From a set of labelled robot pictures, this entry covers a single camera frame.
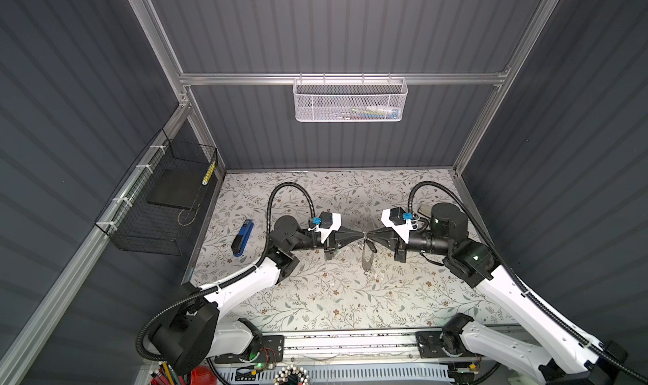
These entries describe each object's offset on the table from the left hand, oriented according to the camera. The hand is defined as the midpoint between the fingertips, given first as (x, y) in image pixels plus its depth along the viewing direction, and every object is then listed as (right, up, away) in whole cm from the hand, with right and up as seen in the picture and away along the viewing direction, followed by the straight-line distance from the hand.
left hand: (364, 234), depth 64 cm
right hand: (+2, 0, 0) cm, 2 cm away
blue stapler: (-42, -6, +30) cm, 52 cm away
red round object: (-44, -40, +4) cm, 59 cm away
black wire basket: (-61, +7, +11) cm, 62 cm away
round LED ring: (-20, -30, -9) cm, 37 cm away
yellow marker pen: (-49, +17, +17) cm, 54 cm away
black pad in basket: (-54, +12, +11) cm, 57 cm away
